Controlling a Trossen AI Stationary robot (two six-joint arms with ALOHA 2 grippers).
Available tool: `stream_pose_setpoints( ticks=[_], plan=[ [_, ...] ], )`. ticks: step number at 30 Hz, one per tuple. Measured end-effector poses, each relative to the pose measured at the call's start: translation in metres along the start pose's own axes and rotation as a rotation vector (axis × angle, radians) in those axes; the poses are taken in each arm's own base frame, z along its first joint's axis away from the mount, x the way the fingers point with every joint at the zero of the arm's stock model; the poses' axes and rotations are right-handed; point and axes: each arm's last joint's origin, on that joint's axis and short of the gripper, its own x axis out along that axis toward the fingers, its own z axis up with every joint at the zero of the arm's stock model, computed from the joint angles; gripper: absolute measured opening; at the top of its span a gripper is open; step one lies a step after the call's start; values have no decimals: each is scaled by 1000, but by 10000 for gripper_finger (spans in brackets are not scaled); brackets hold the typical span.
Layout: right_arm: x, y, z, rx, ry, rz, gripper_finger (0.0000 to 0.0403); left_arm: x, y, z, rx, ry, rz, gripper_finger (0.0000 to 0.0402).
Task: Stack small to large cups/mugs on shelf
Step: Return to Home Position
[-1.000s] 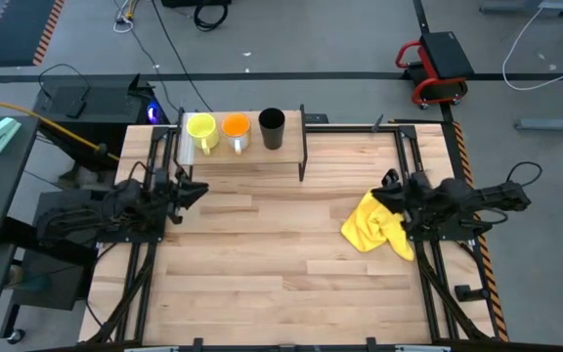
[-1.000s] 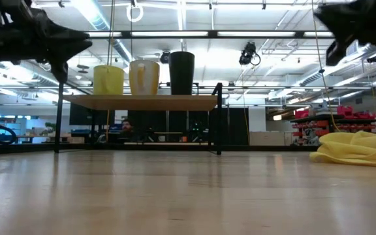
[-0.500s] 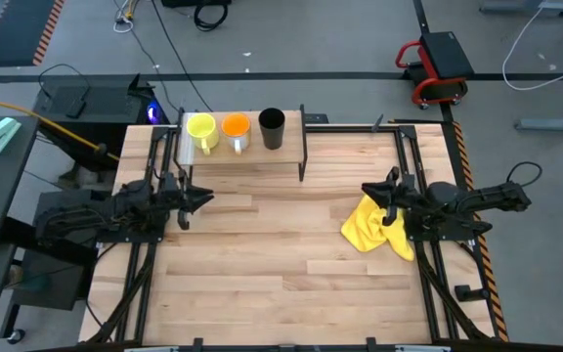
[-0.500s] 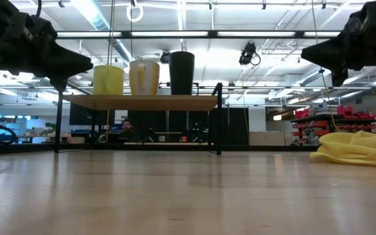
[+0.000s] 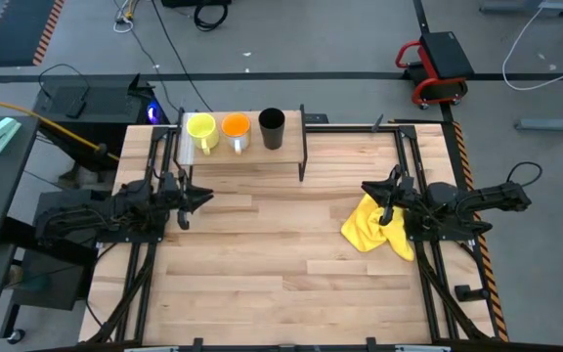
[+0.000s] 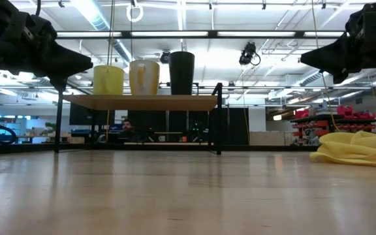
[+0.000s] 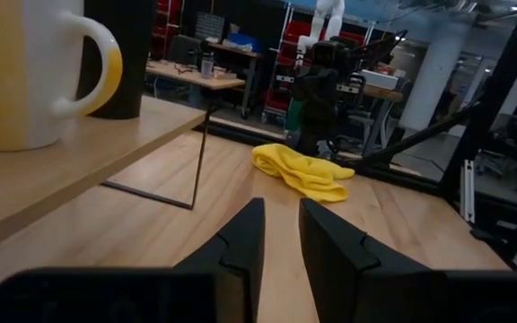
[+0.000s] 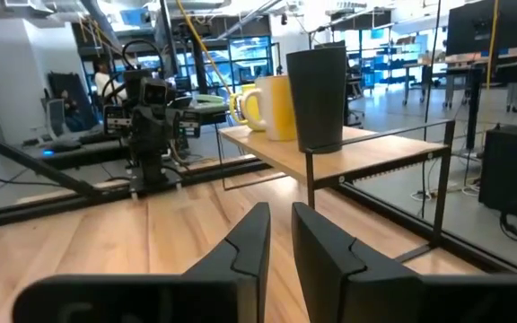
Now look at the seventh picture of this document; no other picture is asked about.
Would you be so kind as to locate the white aluminium bracket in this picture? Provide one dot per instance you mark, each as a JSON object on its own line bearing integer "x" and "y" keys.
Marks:
{"x": 468, "y": 190}

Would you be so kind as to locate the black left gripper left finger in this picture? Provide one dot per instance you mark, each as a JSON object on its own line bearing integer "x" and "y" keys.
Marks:
{"x": 236, "y": 255}

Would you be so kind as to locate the wooden background table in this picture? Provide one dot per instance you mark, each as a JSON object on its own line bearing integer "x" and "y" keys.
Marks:
{"x": 186, "y": 74}

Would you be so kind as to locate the yellow cloth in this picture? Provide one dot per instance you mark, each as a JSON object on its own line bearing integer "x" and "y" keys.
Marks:
{"x": 305, "y": 172}

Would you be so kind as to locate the clear plastic bottle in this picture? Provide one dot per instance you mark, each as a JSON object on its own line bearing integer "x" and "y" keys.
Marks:
{"x": 207, "y": 67}

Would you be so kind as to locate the rack with red bins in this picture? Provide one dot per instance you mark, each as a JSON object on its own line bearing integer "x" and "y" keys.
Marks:
{"x": 285, "y": 67}

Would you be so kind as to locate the black frame post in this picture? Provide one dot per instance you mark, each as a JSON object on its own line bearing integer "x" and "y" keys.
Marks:
{"x": 492, "y": 98}

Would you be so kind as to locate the white box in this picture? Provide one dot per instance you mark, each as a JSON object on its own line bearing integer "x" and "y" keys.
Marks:
{"x": 379, "y": 80}

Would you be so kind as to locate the blue box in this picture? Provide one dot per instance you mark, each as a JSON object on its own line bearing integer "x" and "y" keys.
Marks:
{"x": 243, "y": 41}

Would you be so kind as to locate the black diagonal frame brace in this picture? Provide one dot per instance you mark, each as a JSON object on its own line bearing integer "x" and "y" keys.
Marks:
{"x": 420, "y": 137}

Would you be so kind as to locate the white humanoid figure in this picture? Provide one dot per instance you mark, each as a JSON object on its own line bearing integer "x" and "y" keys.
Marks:
{"x": 323, "y": 22}

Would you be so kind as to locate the black table edge frame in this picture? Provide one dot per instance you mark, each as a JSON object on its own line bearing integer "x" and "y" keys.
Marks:
{"x": 240, "y": 130}

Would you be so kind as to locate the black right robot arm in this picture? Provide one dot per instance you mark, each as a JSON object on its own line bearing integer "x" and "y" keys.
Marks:
{"x": 319, "y": 98}

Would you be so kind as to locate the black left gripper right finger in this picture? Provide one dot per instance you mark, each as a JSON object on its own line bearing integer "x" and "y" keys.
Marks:
{"x": 344, "y": 264}

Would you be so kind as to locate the dark office chair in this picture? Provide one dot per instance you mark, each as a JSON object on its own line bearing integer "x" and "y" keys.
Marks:
{"x": 184, "y": 50}

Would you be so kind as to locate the white pillar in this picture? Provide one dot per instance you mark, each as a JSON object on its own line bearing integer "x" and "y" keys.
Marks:
{"x": 433, "y": 89}

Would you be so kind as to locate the tall black cup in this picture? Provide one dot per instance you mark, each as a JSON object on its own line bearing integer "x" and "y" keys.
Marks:
{"x": 126, "y": 58}

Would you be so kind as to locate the wooden shelf with black legs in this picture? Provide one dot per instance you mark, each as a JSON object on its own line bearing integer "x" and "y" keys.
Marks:
{"x": 88, "y": 148}

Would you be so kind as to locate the white and yellow mug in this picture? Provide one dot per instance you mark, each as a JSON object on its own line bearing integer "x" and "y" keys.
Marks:
{"x": 20, "y": 72}

